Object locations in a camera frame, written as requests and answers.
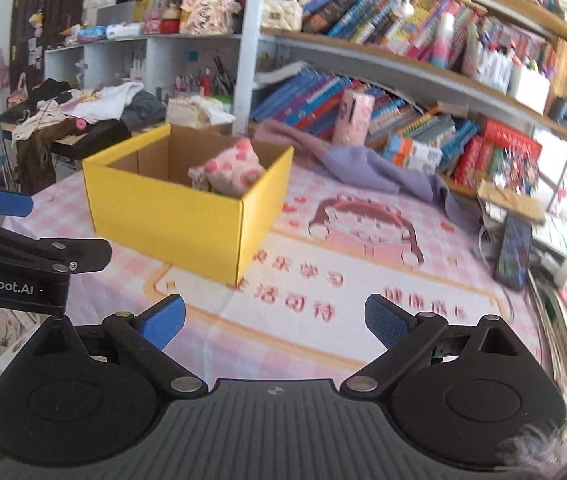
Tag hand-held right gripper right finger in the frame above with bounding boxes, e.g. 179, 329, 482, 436
339, 294, 540, 402

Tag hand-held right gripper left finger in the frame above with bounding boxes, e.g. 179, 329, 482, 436
18, 294, 209, 402

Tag yellow cardboard box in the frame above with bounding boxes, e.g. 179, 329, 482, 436
82, 124, 295, 288

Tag pink plush pig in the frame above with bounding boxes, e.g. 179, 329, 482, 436
188, 139, 266, 198

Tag pink checked printed tablecloth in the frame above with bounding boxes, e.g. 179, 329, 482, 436
1, 155, 554, 376

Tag pile of clothes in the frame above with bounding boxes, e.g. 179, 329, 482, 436
11, 80, 167, 196

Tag black smartphone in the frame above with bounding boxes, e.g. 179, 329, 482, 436
494, 215, 533, 291

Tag purple cloth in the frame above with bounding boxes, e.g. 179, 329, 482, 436
254, 120, 479, 233

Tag orange white box stack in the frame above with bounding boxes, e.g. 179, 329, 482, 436
382, 135, 443, 176

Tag brown paper envelopes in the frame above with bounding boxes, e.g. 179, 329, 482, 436
477, 180, 547, 226

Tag pile of books and papers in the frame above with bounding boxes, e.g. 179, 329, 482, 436
528, 220, 567, 401

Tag cream tissue pack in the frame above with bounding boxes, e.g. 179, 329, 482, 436
166, 95, 234, 136

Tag colourful beaded ornament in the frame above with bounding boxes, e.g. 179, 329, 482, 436
483, 145, 539, 196

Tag grey fluffy sleeve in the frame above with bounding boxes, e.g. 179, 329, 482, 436
498, 405, 567, 480

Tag dark wooden door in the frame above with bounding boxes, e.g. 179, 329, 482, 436
11, 0, 89, 106

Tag pink cylindrical tumbler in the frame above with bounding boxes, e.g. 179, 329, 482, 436
332, 89, 375, 147

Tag white flat box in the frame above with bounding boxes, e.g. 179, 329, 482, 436
106, 22, 145, 40

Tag red book set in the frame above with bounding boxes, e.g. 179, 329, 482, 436
451, 120, 543, 196

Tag row of slanted shelf books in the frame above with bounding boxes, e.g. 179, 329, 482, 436
251, 67, 481, 171

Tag red round jar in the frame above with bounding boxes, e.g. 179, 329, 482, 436
160, 4, 180, 35

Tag white wooden bookshelf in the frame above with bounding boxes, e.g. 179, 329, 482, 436
44, 0, 567, 211

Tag white pen storage box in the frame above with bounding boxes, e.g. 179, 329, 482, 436
508, 62, 551, 116

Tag black box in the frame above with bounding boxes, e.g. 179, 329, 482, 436
548, 95, 567, 133

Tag pink floral doll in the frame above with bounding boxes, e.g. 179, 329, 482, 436
180, 0, 238, 36

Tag row of colourful paperbacks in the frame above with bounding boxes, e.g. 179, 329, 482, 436
301, 0, 484, 61

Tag white quilted handbag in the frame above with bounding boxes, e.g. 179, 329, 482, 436
262, 0, 303, 33

